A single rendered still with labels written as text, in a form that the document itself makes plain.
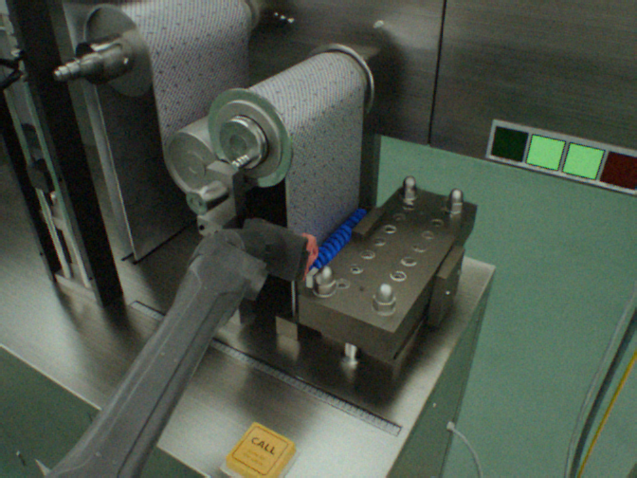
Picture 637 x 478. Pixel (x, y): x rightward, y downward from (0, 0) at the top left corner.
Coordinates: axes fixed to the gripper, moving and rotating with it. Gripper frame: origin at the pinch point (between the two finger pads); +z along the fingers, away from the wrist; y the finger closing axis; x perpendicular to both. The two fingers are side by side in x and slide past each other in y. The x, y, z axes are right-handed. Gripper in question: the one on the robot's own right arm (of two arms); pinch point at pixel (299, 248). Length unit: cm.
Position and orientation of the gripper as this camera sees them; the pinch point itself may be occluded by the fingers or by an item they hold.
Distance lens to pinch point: 84.7
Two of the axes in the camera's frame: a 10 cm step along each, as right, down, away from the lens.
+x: 2.5, -9.6, -1.4
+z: 4.3, -0.2, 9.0
